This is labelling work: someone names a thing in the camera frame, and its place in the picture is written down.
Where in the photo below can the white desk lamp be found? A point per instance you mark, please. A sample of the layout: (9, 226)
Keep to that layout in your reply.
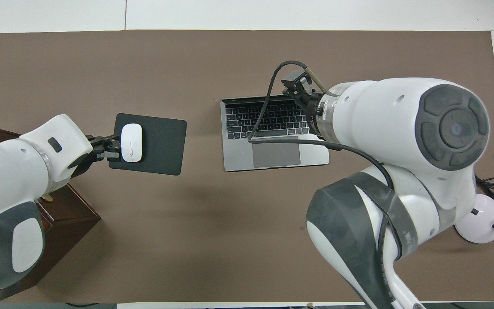
(483, 219)

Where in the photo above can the dark brown wooden box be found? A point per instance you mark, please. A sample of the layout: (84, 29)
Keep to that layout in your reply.
(71, 210)

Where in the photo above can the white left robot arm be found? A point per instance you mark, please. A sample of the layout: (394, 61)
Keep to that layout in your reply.
(7, 171)

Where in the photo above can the brown paper table mat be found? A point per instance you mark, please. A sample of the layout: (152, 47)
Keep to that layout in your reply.
(230, 236)

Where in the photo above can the white computer mouse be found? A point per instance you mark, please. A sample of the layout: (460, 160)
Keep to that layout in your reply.
(131, 141)

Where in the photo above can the black mouse pad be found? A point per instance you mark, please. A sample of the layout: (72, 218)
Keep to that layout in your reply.
(165, 146)

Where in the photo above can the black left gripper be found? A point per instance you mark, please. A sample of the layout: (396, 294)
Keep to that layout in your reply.
(90, 154)

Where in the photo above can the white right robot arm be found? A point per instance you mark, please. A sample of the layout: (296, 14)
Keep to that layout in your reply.
(401, 120)

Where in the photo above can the grey aluminium laptop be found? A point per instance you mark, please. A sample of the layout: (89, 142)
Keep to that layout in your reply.
(238, 159)

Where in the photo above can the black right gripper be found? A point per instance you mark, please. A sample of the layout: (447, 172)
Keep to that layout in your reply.
(313, 109)

